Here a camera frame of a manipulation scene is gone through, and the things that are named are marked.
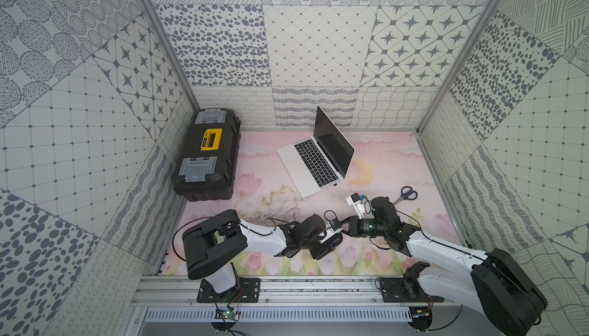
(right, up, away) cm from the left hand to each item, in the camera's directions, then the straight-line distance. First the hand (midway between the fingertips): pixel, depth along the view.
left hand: (331, 236), depth 84 cm
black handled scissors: (+35, +14, +14) cm, 40 cm away
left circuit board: (-35, -19, -14) cm, 42 cm away
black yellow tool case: (-47, +27, +1) cm, 54 cm away
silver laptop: (-2, +26, +24) cm, 36 cm away
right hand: (+1, +4, -4) cm, 6 cm away
